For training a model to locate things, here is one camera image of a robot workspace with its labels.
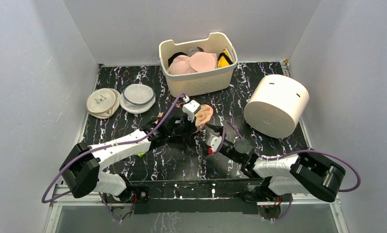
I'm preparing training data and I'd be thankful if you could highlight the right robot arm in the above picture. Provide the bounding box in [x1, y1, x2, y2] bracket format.
[204, 123, 346, 202]

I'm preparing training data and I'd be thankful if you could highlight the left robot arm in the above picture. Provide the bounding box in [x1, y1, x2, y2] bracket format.
[60, 114, 202, 202]

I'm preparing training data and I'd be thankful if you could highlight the cream plastic laundry basket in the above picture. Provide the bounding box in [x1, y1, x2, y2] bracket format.
[159, 32, 238, 97]

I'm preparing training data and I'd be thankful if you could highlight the pink bra in basket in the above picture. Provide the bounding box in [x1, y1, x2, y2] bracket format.
[168, 52, 217, 75]

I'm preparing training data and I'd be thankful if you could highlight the green plastic clip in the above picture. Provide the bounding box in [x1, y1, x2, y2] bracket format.
[137, 152, 146, 158]

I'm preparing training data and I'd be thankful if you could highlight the white cylindrical drum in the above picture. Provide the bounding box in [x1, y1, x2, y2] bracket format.
[243, 74, 309, 138]

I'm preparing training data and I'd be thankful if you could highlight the yellow black item in basket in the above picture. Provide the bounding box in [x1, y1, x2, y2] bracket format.
[217, 50, 233, 68]

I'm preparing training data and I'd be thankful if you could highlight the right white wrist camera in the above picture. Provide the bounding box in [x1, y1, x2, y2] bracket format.
[205, 134, 222, 155]

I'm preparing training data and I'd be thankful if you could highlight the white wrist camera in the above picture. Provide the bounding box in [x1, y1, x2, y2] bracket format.
[182, 96, 200, 122]
[205, 134, 222, 155]

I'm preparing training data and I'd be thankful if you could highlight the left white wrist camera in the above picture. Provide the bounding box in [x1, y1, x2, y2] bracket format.
[182, 96, 200, 122]

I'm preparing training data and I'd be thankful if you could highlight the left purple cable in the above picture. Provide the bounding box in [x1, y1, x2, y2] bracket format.
[41, 92, 188, 204]

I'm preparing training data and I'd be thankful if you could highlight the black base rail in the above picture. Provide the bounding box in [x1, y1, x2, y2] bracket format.
[110, 180, 281, 216]

